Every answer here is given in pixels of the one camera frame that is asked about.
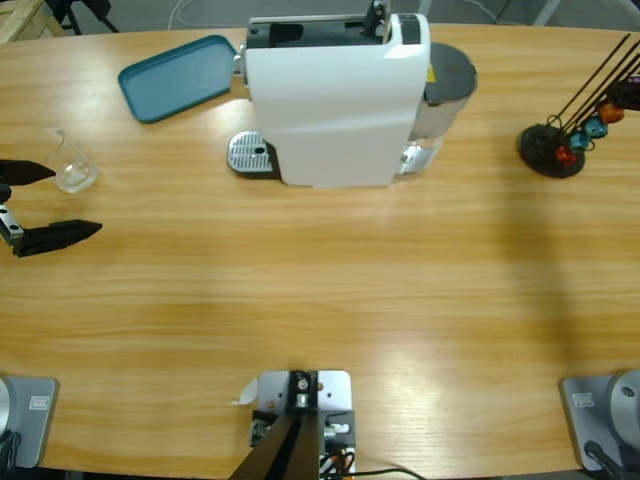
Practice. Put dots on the black capsule holder with rods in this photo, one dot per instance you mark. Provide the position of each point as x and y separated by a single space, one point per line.
537 145

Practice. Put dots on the black stand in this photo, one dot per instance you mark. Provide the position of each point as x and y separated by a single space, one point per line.
95 7

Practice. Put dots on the black camera post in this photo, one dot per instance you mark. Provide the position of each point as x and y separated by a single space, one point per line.
290 450

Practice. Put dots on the clear water tank dark lid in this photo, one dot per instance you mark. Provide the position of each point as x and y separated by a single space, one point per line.
450 75

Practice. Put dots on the white paper tag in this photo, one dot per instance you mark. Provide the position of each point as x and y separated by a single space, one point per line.
247 392

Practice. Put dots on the teal plastic tray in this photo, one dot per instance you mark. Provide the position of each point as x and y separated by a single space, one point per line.
170 80

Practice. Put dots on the wooden crate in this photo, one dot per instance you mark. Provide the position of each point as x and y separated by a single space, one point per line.
20 20

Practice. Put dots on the clear glass cup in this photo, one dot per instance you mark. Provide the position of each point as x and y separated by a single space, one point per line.
75 175

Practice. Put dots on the blue coffee capsule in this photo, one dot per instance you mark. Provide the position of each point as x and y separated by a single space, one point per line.
581 142
596 127

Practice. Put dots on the red coffee capsule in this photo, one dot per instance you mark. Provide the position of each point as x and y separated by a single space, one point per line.
566 157

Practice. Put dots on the white coffee machine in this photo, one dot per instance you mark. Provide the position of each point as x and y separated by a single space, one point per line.
330 125

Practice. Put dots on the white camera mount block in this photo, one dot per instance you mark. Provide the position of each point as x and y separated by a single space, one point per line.
332 395

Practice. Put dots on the arm grey base plate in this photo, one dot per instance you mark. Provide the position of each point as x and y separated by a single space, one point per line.
580 425
35 430

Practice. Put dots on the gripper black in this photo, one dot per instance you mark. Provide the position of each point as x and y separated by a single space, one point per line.
7 220

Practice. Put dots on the grey metal leg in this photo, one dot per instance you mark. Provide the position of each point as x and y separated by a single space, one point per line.
426 6
547 12

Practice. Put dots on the dark purple coffee capsule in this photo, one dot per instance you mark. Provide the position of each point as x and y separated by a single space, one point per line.
625 95

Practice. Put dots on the orange coffee capsule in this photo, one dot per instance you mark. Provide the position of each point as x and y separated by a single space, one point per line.
612 114

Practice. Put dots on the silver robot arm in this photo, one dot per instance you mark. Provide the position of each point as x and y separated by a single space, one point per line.
3 405
625 400

